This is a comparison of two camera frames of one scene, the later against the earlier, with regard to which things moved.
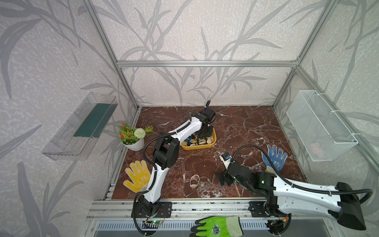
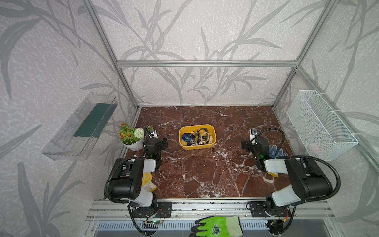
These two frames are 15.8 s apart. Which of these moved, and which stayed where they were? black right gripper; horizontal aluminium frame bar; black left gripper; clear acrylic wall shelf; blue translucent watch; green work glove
Moved: black left gripper; black right gripper
Stayed: green work glove; horizontal aluminium frame bar; clear acrylic wall shelf; blue translucent watch
